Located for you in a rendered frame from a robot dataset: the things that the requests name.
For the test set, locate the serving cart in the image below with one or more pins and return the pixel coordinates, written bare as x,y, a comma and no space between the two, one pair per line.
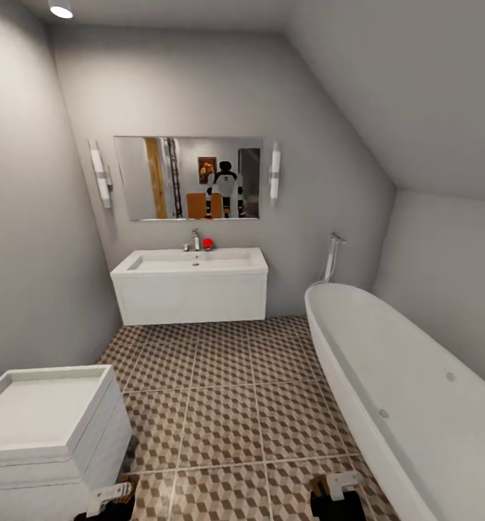
64,432

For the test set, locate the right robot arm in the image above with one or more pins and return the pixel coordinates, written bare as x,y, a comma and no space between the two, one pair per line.
339,505

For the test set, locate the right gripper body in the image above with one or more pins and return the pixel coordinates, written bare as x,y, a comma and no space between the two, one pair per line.
328,510

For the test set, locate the mousetrap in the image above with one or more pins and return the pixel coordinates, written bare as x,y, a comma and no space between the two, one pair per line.
320,486
133,480

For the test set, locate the wall mounted light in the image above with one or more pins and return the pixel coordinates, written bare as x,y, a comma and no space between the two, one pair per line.
274,173
103,173

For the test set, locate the furniture sink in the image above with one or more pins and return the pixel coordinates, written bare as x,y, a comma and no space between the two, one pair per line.
191,285

